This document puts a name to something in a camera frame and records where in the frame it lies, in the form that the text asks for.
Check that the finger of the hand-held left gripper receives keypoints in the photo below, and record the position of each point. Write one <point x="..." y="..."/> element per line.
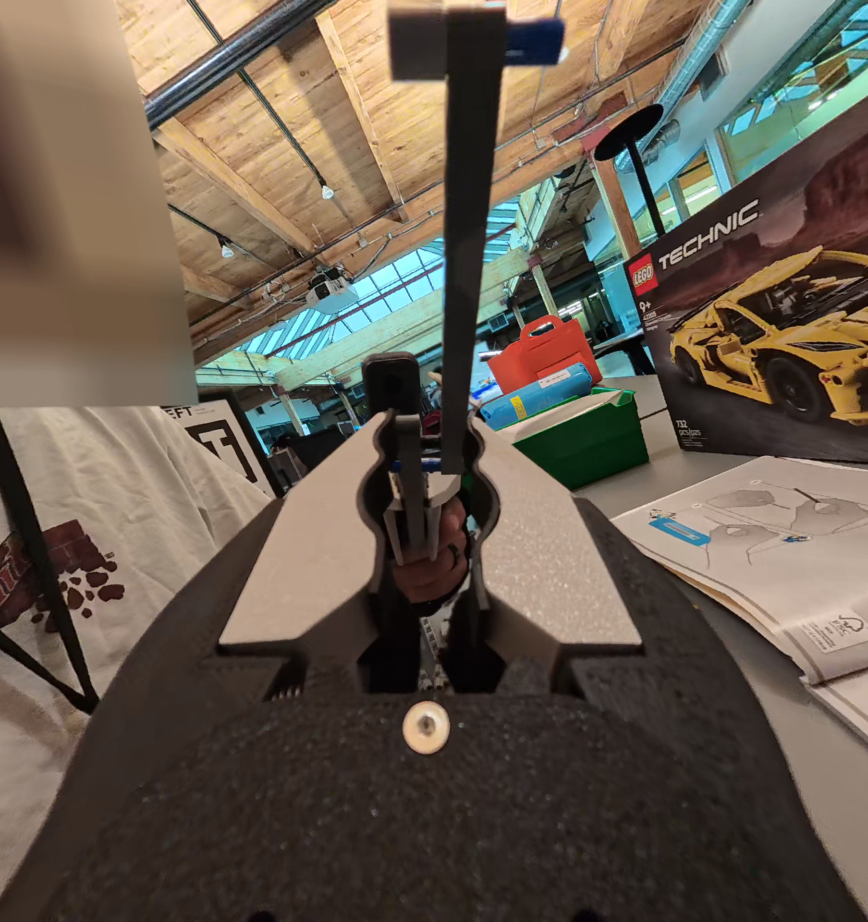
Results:
<point x="441" y="497"/>
<point x="403" y="526"/>

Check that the black white marker sign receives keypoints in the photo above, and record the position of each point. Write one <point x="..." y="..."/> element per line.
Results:
<point x="217" y="439"/>

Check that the open instruction booklet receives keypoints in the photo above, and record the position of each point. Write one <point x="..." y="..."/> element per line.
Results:
<point x="765" y="554"/>

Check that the silver air duct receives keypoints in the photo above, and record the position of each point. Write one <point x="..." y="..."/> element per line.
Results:
<point x="700" y="57"/>

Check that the person's left hand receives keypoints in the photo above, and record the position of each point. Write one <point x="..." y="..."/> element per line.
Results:
<point x="426" y="580"/>

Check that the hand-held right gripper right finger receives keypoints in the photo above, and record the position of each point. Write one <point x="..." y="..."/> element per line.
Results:
<point x="563" y="576"/>

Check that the black ceiling pipe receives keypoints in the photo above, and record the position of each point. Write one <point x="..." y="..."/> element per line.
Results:
<point x="217" y="65"/>

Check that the green plastic bin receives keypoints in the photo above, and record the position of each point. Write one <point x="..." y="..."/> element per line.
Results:
<point x="585" y="450"/>

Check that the blue plastic roll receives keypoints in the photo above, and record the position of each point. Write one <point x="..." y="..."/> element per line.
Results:
<point x="534" y="403"/>

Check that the black floor lamp pole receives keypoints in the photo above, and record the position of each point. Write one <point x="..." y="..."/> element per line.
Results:
<point x="625" y="137"/>

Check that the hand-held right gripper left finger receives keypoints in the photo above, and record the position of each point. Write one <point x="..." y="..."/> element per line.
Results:
<point x="297" y="576"/>

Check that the white ceiling projector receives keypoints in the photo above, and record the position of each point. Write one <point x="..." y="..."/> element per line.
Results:
<point x="331" y="294"/>

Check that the long dark grey lego beam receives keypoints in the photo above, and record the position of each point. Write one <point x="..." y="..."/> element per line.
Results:
<point x="473" y="216"/>

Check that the orange fabric bag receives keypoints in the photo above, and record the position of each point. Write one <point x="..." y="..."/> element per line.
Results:
<point x="542" y="353"/>

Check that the lego set box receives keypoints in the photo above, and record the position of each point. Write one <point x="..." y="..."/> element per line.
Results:
<point x="801" y="331"/>

